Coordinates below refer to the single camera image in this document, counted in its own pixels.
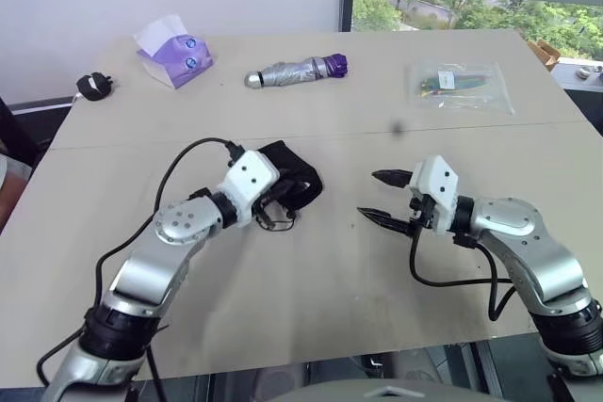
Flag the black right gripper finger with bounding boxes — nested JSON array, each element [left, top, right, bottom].
[[370, 168, 416, 189], [356, 206, 416, 233]]

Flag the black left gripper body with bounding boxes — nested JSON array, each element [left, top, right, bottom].
[[253, 179, 286, 227]]

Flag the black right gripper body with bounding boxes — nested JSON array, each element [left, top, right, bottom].
[[406, 192, 437, 236]]

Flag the black drawstring pouch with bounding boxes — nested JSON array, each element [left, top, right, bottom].
[[253, 139, 325, 233]]

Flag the clear plastic bag with items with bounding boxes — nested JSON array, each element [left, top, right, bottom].
[[407, 60, 516, 116]]

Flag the silver purple folded umbrella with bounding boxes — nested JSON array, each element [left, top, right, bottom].
[[243, 53, 350, 89]]

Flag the purple tissue box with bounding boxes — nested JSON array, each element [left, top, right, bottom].
[[132, 14, 216, 90]]

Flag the brown cardboard box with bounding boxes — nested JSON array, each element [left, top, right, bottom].
[[526, 38, 562, 67]]

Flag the black power adapter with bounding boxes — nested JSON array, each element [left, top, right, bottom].
[[75, 72, 116, 103]]

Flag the dark furniture piece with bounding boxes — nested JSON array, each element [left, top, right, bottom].
[[0, 94, 40, 169]]

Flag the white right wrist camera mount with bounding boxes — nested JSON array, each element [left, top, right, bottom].
[[407, 154, 460, 236]]

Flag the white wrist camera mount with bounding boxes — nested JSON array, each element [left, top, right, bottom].
[[219, 149, 280, 229], [407, 154, 460, 236]]

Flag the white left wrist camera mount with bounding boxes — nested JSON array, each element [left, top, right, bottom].
[[219, 149, 280, 229]]

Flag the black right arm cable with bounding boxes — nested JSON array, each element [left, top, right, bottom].
[[408, 226, 517, 323]]

